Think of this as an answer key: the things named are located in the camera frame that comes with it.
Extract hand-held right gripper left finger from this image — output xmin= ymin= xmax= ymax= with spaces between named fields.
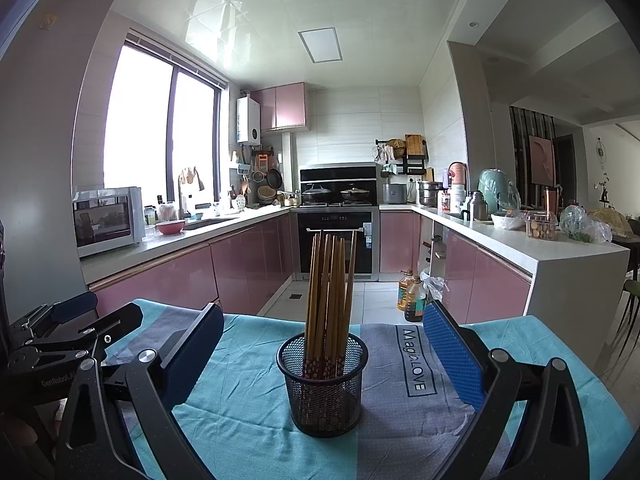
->
xmin=52 ymin=302 xmax=225 ymax=480

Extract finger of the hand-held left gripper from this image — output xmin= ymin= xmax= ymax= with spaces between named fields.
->
xmin=6 ymin=291 xmax=99 ymax=345
xmin=0 ymin=301 xmax=144 ymax=408

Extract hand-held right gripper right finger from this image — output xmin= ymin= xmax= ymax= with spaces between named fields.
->
xmin=422 ymin=300 xmax=601 ymax=480

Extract bunch of wooden chopsticks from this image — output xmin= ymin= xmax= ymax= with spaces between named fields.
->
xmin=304 ymin=230 xmax=358 ymax=381

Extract black mesh holder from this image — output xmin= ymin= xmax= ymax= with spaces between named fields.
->
xmin=276 ymin=332 xmax=370 ymax=437

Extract cooking oil bottles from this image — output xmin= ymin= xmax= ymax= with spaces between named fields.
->
xmin=404 ymin=277 xmax=428 ymax=323

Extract clear plastic bag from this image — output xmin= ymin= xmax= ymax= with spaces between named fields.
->
xmin=420 ymin=267 xmax=446 ymax=306

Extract teal and grey tablecloth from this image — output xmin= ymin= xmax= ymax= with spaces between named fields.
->
xmin=92 ymin=297 xmax=636 ymax=480

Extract yellow oil bottle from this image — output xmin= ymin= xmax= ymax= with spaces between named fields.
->
xmin=397 ymin=270 xmax=418 ymax=313

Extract pink base cabinet unit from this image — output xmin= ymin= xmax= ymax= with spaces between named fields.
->
xmin=378 ymin=203 xmax=632 ymax=326
xmin=80 ymin=207 xmax=301 ymax=318

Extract white countertop oven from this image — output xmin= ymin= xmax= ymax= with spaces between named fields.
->
xmin=73 ymin=186 xmax=146 ymax=260

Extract grey refrigerator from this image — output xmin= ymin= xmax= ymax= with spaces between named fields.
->
xmin=0 ymin=0 xmax=123 ymax=301

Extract white bowl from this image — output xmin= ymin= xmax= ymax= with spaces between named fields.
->
xmin=491 ymin=211 xmax=526 ymax=231

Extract kitchen faucet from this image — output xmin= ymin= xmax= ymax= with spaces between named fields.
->
xmin=177 ymin=172 xmax=193 ymax=218

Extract steel thermos flask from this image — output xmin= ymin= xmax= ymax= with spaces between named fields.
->
xmin=462 ymin=190 xmax=488 ymax=222

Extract clear food container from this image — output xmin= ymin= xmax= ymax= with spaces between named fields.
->
xmin=525 ymin=210 xmax=558 ymax=241

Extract built-in black oven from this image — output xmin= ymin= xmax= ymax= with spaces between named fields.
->
xmin=295 ymin=207 xmax=380 ymax=281

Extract steel steamer pot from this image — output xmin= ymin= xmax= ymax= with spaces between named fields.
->
xmin=418 ymin=181 xmax=444 ymax=207

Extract green air fryer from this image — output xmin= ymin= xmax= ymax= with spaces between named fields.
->
xmin=477 ymin=168 xmax=516 ymax=211

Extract plastic bag of vegetables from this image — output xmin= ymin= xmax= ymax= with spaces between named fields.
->
xmin=559 ymin=204 xmax=613 ymax=245

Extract kitchen window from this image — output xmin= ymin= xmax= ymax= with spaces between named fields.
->
xmin=104 ymin=32 xmax=230 ymax=206

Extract black lidded wok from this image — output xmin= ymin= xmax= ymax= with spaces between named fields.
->
xmin=301 ymin=184 xmax=332 ymax=206

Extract woven food cover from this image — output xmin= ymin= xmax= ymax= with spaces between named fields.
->
xmin=587 ymin=208 xmax=631 ymax=236

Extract black range hood panel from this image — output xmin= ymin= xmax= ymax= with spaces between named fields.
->
xmin=299 ymin=162 xmax=378 ymax=206

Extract white water heater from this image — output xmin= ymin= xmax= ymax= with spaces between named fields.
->
xmin=236 ymin=97 xmax=262 ymax=143

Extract ceiling light panel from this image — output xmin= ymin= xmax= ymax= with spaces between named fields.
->
xmin=298 ymin=27 xmax=345 ymax=64

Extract wall rack with cutting board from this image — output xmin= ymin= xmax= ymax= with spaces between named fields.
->
xmin=375 ymin=134 xmax=431 ymax=176

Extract framed wall painting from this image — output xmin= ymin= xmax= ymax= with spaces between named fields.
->
xmin=528 ymin=135 xmax=556 ymax=187

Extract pink wall cabinet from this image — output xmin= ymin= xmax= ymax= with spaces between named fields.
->
xmin=250 ymin=82 xmax=308 ymax=133

